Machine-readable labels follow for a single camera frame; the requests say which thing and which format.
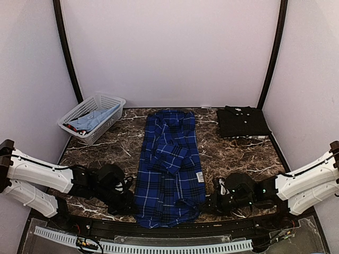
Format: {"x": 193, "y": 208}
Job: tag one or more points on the right black frame post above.
{"x": 274, "y": 53}

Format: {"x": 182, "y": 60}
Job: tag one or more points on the blue plaid long sleeve shirt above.
{"x": 170, "y": 185}

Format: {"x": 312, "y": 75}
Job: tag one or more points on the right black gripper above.
{"x": 214, "y": 206}

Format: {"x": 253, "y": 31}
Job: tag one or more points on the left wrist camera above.
{"x": 124, "y": 185}

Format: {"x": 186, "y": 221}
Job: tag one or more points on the folded black shirt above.
{"x": 242, "y": 122}

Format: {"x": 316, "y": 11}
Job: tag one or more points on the left black frame post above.
{"x": 66, "y": 50}

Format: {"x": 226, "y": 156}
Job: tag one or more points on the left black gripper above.
{"x": 123, "y": 209}

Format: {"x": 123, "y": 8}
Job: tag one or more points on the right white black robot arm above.
{"x": 294, "y": 192}

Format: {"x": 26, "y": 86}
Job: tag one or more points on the red black garment in basket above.
{"x": 70, "y": 127}

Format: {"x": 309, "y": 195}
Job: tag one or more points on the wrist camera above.
{"x": 220, "y": 187}
{"x": 124, "y": 185}

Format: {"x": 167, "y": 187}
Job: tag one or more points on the light blue shirt in basket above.
{"x": 92, "y": 119}

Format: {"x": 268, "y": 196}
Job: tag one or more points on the white plastic mesh basket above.
{"x": 93, "y": 103}

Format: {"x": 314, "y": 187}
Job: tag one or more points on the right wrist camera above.
{"x": 220, "y": 187}

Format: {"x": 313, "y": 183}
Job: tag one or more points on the black frame post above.
{"x": 274, "y": 53}
{"x": 66, "y": 50}

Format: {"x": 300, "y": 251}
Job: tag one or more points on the white slotted cable duct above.
{"x": 124, "y": 244}

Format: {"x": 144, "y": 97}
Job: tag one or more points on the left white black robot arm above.
{"x": 20, "y": 174}

